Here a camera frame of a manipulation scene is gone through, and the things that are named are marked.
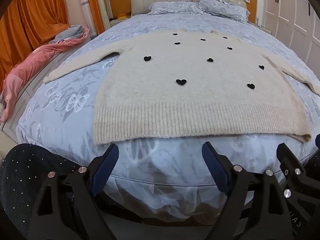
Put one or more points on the pink and grey quilt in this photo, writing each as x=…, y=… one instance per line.
x=22, y=71

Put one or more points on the narrow orange curtain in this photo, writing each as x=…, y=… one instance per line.
x=93, y=2

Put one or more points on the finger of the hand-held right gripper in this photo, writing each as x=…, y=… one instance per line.
x=290, y=160
x=317, y=142

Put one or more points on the white wardrobe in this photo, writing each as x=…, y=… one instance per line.
x=287, y=10

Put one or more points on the cream sweater with black hearts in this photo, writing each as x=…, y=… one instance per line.
x=175, y=100

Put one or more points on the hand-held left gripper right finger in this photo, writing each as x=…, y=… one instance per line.
x=214, y=168

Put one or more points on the white nightstand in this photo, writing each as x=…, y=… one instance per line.
x=117, y=23

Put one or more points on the yellow box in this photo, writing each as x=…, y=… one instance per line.
x=123, y=16

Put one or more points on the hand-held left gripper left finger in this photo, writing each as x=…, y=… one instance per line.
x=110, y=165

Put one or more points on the wide orange curtain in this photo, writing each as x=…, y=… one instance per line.
x=32, y=25

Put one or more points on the person's leg in dark sparkly pants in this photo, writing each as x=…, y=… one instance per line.
x=17, y=185

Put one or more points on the blue floral pillow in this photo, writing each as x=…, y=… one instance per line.
x=222, y=6
x=175, y=8

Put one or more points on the bed with blue floral sheet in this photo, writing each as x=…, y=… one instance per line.
x=155, y=160

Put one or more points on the white sheer curtain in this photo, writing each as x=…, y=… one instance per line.
x=87, y=10

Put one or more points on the white fluffy item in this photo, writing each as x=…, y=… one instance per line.
x=1, y=110

